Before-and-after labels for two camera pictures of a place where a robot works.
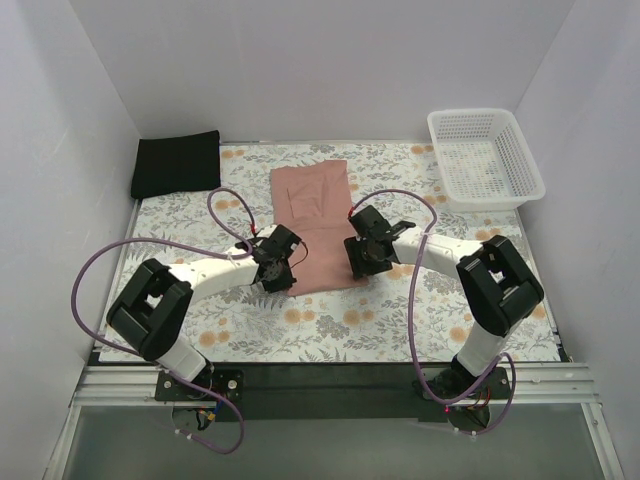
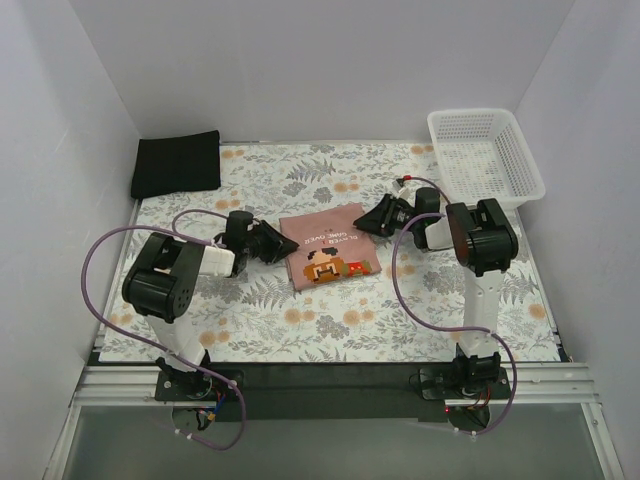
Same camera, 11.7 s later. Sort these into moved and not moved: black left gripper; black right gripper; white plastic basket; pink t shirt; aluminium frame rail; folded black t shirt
Moved: pink t shirt; black right gripper; black left gripper
Not moved: folded black t shirt; white plastic basket; aluminium frame rail
